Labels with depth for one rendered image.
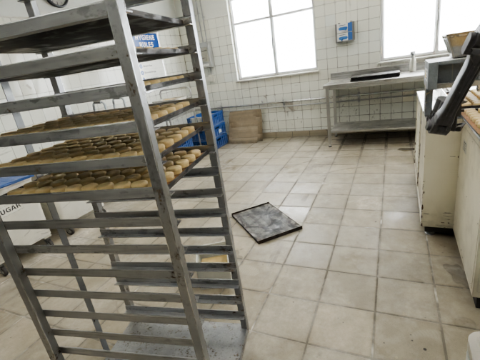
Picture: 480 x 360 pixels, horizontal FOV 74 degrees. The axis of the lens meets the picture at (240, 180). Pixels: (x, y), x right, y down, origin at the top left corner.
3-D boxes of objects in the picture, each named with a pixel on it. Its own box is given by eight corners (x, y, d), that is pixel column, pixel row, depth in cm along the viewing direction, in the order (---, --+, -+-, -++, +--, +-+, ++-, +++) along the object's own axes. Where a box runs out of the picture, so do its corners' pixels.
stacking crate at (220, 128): (207, 133, 601) (205, 122, 594) (226, 132, 584) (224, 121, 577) (190, 141, 551) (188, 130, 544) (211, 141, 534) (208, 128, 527)
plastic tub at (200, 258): (201, 264, 237) (196, 246, 232) (230, 258, 238) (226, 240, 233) (200, 291, 209) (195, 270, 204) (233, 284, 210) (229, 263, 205)
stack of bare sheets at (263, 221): (302, 228, 264) (302, 225, 263) (258, 244, 251) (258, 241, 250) (269, 204, 317) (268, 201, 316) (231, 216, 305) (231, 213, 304)
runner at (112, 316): (204, 319, 104) (203, 312, 103) (201, 326, 102) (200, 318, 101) (45, 310, 121) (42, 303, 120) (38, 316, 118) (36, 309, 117)
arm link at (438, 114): (472, 36, 104) (511, 39, 101) (469, 28, 107) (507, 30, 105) (423, 135, 137) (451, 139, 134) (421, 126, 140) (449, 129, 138)
